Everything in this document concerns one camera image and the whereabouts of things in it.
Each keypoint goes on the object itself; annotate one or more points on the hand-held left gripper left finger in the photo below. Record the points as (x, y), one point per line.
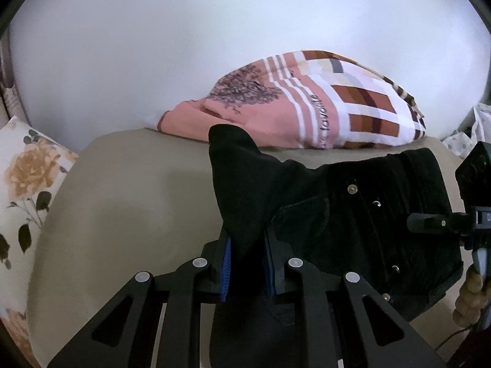
(227, 266)

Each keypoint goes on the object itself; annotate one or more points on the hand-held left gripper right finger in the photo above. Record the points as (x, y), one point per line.
(271, 272)

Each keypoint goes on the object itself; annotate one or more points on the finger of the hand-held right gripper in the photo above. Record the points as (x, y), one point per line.
(437, 222)

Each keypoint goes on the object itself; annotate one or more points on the black pants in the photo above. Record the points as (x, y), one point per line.
(345, 230)

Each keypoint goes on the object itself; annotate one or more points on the person's right hand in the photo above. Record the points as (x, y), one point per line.
(468, 299)

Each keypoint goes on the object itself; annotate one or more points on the white dotted cloth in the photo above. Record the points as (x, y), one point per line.
(468, 134)

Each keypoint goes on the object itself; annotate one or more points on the pink patterned blanket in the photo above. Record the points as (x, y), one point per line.
(307, 115)

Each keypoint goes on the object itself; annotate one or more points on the floral white cushion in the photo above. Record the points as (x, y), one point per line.
(27, 184)

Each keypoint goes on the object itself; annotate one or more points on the wooden spindle headboard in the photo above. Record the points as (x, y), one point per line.
(5, 73)

